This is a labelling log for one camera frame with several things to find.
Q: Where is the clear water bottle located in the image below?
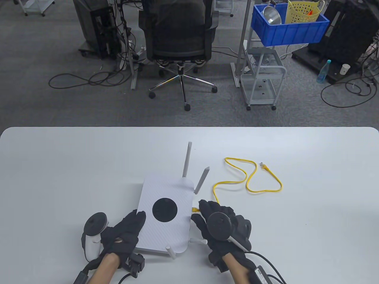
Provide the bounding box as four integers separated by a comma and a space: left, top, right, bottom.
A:
316, 59, 332, 84

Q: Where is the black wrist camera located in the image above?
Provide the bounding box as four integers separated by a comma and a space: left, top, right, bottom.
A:
127, 253, 146, 278
248, 265, 286, 284

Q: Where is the white router with antennas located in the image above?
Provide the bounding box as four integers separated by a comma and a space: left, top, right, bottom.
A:
135, 142, 211, 260

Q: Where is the person's right forearm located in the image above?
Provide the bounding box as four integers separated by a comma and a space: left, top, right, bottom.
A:
222, 254, 255, 284

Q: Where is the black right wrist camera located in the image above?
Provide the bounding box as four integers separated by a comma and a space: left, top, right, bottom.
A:
248, 265, 286, 284

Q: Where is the white rolling cart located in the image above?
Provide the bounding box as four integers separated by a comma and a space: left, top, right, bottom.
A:
240, 38, 287, 112

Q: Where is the black floor cable loop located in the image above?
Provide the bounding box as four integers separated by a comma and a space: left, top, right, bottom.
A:
320, 75, 379, 108
48, 70, 125, 89

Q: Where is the aluminium frame post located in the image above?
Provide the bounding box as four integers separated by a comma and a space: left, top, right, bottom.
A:
231, 0, 253, 88

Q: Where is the metal bowl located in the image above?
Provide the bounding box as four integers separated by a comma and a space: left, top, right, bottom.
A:
262, 4, 282, 26

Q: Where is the white shelf trolley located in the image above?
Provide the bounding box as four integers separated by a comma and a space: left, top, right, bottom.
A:
13, 0, 56, 17

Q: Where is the person's left forearm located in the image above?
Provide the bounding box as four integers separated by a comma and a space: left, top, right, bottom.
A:
88, 253, 122, 284

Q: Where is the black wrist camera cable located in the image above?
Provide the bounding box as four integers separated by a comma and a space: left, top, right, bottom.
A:
72, 260, 101, 284

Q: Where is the black computer tower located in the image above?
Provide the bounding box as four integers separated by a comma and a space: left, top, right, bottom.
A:
73, 0, 122, 59

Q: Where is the yellow plastic basket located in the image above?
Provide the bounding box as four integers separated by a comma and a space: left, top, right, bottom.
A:
285, 0, 325, 24

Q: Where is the yellow network cable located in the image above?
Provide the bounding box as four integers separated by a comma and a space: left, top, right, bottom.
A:
192, 157, 283, 212

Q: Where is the blue plastic crate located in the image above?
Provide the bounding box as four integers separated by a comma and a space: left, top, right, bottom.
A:
251, 4, 330, 47

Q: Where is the person's left hand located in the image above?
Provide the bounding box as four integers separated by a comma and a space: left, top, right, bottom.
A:
100, 210, 147, 262

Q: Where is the white wrist-mounted controller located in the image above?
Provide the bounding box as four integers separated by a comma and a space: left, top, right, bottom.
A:
81, 212, 110, 262

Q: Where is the black equipment rack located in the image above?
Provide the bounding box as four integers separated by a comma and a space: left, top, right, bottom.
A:
291, 0, 379, 84

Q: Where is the person's right hand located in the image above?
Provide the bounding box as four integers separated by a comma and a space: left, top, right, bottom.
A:
191, 200, 252, 272

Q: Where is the black office chair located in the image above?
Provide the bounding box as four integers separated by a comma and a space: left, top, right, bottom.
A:
138, 0, 220, 112

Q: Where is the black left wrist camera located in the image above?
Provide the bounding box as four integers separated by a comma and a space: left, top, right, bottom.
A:
127, 253, 146, 278

